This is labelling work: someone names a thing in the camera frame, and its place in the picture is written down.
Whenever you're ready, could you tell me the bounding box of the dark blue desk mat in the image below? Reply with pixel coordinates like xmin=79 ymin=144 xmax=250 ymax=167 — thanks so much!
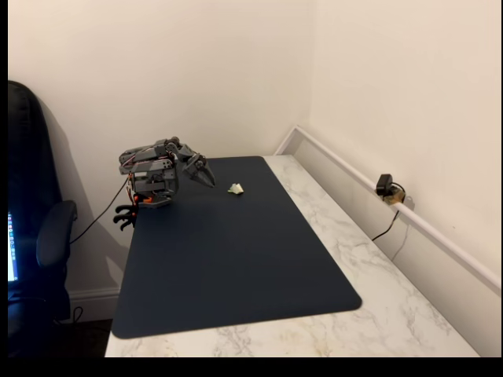
xmin=111 ymin=156 xmax=363 ymax=340

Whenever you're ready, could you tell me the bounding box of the black office chair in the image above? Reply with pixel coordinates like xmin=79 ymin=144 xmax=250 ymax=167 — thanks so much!
xmin=7 ymin=80 xmax=79 ymax=358

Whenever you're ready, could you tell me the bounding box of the white baseboard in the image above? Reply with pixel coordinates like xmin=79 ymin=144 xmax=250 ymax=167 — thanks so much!
xmin=68 ymin=287 xmax=121 ymax=324

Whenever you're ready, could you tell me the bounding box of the black webcam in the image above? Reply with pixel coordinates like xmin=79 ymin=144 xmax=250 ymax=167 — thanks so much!
xmin=375 ymin=173 xmax=395 ymax=196

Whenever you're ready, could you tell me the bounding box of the laptop screen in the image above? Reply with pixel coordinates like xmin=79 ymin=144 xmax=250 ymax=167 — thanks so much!
xmin=7 ymin=211 xmax=20 ymax=283

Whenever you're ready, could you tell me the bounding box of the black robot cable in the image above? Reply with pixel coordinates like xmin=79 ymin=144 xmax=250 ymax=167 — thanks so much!
xmin=69 ymin=176 xmax=131 ymax=245

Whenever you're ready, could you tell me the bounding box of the black floor cable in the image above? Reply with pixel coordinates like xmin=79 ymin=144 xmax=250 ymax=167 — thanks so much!
xmin=53 ymin=306 xmax=85 ymax=325

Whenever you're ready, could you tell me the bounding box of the white wall rail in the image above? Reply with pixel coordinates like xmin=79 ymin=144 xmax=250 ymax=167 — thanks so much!
xmin=274 ymin=124 xmax=502 ymax=295

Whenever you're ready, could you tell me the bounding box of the tan webcam mount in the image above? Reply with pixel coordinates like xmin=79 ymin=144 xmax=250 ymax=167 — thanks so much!
xmin=383 ymin=188 xmax=415 ymax=208

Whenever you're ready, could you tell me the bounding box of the black webcam cable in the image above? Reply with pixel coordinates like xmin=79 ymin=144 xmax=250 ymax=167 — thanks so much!
xmin=370 ymin=181 xmax=407 ymax=242

